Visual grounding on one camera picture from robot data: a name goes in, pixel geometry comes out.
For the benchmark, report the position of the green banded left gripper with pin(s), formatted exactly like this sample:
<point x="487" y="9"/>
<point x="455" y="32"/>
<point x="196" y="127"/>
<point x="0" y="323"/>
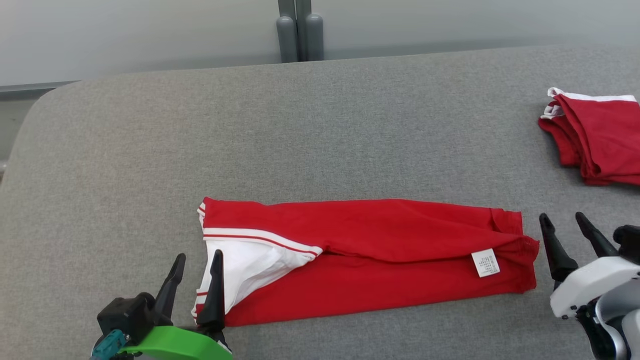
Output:
<point x="180" y="345"/>

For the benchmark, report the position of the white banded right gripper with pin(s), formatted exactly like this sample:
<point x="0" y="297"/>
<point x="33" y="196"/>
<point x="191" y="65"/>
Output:
<point x="595" y="280"/>

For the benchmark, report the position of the red shorts with white trim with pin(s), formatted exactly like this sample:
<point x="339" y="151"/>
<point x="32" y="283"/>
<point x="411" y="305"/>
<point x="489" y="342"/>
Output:
<point x="605" y="140"/>

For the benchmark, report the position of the red white basketball jersey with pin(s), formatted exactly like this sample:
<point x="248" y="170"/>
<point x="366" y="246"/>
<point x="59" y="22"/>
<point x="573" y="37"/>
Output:
<point x="375" y="235"/>

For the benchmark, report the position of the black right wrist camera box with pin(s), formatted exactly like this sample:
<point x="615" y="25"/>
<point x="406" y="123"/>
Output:
<point x="630" y="240"/>

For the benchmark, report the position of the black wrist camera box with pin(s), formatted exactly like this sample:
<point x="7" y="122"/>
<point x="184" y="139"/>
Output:
<point x="630" y="240"/>
<point x="125" y="315"/>

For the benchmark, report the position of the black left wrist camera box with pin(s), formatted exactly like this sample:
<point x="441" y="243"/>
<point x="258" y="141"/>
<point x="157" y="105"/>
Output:
<point x="125" y="315"/>

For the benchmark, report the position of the grey skirting rail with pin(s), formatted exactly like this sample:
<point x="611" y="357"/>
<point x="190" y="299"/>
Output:
<point x="30" y="89"/>

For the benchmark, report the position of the grey partition post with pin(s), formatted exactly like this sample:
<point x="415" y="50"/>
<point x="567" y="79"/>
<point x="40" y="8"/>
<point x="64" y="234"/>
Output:
<point x="287" y="40"/>

